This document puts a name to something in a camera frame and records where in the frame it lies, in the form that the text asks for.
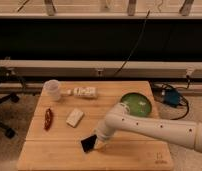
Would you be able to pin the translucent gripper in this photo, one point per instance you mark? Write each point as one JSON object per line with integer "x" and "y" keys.
{"x": 99, "y": 144}

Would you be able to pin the black eraser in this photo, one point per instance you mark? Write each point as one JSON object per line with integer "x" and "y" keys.
{"x": 88, "y": 143}

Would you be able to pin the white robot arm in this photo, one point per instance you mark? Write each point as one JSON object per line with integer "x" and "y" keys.
{"x": 187, "y": 134}

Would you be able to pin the white sponge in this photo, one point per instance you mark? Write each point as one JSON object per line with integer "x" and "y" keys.
{"x": 74, "y": 117}

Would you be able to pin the green bowl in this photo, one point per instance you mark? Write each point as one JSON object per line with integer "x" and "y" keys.
{"x": 139, "y": 105}

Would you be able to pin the white lying bottle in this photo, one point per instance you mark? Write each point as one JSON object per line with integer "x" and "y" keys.
{"x": 82, "y": 92}

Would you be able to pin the clear plastic cup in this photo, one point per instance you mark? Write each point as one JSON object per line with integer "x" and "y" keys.
{"x": 52, "y": 88}

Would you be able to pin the blue power box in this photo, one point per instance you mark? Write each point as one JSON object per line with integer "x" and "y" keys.
{"x": 171, "y": 97}

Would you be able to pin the black office chair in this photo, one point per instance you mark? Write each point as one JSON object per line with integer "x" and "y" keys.
{"x": 13, "y": 96}

